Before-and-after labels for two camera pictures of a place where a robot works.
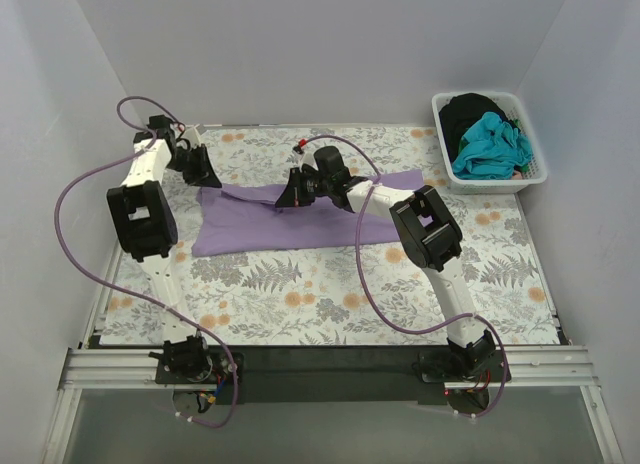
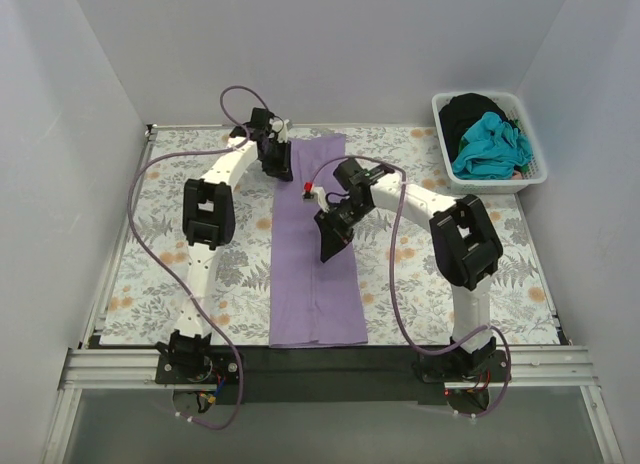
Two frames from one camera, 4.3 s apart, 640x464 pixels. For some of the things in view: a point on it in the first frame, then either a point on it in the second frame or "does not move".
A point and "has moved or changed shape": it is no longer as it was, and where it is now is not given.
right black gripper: x=304 y=187 to x=338 y=224
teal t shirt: x=494 y=150 does not move
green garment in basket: x=523 y=167 does not move
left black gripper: x=195 y=163 to x=275 y=153
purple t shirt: x=234 y=219 has moved or changed shape
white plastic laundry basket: x=536 y=172 does not move
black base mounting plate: x=334 y=375 does not move
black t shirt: x=462 y=112 does not move
